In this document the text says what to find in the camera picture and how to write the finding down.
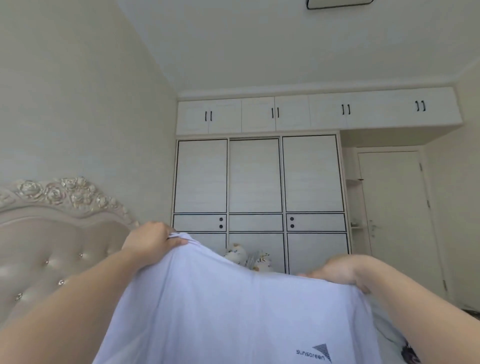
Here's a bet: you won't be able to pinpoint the bed with grey patterned sheet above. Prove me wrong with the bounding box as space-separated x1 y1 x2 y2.
367 296 421 364

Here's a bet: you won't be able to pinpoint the beige tufted headboard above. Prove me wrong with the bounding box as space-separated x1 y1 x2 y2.
0 176 144 327

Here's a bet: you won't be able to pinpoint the rectangular ceiling light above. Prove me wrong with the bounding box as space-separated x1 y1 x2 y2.
305 0 376 11

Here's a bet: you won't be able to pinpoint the person's left forearm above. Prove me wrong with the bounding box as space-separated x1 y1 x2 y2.
0 247 144 364

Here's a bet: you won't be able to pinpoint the white door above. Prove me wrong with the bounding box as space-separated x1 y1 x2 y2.
345 144 451 300

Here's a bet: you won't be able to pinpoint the white wardrobe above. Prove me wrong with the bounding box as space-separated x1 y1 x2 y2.
171 132 354 276

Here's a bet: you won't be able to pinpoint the person's right hand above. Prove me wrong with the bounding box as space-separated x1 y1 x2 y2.
300 254 380 295

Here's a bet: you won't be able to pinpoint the light lavender sunscreen jacket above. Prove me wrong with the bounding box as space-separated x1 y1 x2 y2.
92 232 384 364

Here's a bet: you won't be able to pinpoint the dark purple patterned garment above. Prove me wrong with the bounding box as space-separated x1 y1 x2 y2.
401 342 421 364

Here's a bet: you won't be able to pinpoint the person's left hand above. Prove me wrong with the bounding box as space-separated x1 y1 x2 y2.
120 220 190 270

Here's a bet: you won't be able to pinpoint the white overhead cabinets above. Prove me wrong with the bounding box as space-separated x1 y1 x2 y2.
174 86 464 138

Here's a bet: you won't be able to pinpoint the floral quilt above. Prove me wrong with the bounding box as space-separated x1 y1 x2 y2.
223 242 275 273

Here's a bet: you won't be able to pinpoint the person's right forearm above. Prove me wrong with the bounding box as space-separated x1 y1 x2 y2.
360 256 480 364

